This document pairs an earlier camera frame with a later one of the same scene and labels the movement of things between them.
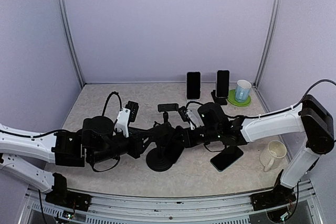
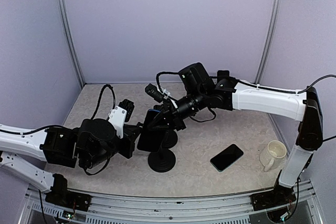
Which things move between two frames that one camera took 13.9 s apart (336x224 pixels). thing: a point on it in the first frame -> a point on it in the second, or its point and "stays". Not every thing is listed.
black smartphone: x=227 y=158 stays
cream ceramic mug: x=271 y=157 stays
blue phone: x=174 y=144 -> x=150 y=139
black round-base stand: x=160 y=158 stays
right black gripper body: x=194 y=141 -> x=173 y=114
